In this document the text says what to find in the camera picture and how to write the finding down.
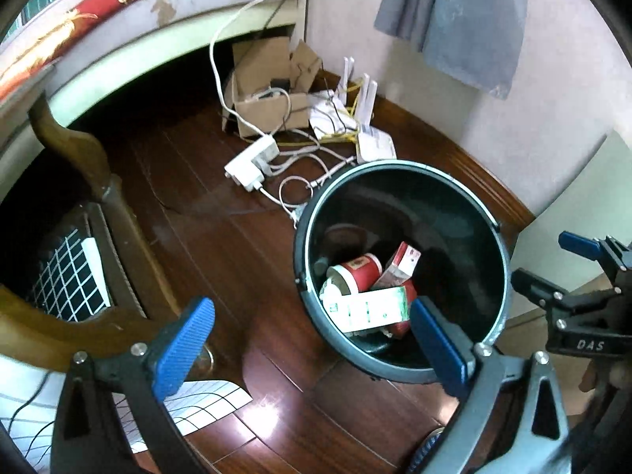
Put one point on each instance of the red and white carton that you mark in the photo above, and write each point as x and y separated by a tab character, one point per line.
402	261

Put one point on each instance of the white router with antennas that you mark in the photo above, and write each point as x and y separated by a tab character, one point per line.
375	143

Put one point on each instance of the blue and white shoe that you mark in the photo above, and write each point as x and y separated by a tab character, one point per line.
429	447

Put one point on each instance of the black trash bin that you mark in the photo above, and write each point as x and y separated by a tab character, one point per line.
444	217

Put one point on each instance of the wooden chair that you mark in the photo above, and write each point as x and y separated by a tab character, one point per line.
74	148

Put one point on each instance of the person's right hand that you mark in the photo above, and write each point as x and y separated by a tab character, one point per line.
591	375

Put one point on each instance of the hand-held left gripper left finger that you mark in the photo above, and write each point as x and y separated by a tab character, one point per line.
185	345

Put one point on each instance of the green and white carton box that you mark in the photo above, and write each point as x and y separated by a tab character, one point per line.
370	308

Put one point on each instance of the black power adapter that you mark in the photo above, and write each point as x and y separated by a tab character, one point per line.
280	83

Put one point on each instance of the grey patterned curtain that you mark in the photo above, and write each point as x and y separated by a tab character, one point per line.
459	10

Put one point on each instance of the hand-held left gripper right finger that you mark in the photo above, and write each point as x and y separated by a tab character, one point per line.
437	350

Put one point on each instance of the white floor power strip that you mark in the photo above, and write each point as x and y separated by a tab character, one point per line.
252	160

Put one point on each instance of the brown cardboard box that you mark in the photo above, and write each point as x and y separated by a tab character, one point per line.
266	108

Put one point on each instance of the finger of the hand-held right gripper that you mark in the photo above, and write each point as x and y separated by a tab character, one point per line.
575	243
533	284

